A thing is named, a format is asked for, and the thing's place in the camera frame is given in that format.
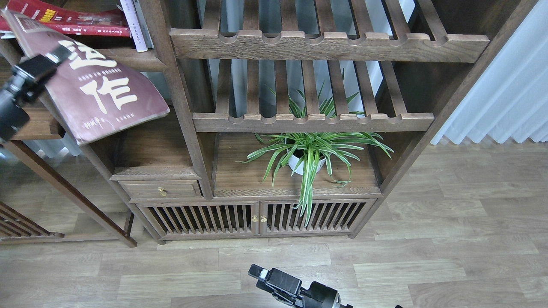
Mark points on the brass drawer knob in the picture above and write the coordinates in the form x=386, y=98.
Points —
x=162, y=192

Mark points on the white upright book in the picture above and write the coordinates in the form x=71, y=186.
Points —
x=142, y=22

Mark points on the white curtain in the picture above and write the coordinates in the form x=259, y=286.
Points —
x=510, y=99

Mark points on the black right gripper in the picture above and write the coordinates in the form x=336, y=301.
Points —
x=287, y=289

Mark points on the white plant pot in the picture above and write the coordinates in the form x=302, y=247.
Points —
x=299, y=168

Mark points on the white lilac book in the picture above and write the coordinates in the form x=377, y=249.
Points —
x=134, y=26

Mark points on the dark maroon book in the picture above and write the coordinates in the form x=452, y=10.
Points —
x=95, y=95

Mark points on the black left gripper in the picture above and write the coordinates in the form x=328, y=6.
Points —
x=28, y=77

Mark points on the green spider plant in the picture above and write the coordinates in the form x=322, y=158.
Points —
x=329, y=144

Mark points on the dark wooden bookshelf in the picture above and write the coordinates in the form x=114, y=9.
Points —
x=236, y=68

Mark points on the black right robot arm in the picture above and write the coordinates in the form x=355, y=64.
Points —
x=368, y=285

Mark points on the red book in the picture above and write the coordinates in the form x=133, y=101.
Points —
x=107, y=23

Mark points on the wooden side rack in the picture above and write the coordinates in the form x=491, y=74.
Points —
x=16, y=227

